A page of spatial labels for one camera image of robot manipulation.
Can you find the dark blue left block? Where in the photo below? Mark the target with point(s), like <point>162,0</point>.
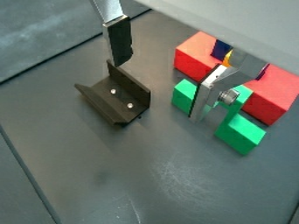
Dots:
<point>220,50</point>

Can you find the yellow long bar block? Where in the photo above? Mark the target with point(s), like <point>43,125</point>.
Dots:
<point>226,60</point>

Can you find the dark blue right block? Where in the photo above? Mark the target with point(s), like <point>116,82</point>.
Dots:
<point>262,72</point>

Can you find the black U-shaped bracket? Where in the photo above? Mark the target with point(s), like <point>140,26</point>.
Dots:
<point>119,97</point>

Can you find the dark blue block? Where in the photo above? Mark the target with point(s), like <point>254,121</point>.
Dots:
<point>220,50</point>
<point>262,72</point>

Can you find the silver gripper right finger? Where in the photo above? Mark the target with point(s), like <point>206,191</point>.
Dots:
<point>216,86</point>

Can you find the red base board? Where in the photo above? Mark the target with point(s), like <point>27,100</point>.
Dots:
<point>275,90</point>

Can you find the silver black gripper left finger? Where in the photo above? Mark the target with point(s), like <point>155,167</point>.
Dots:
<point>116,29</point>

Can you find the green bridge-shaped block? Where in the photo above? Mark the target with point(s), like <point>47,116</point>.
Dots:
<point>236,131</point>

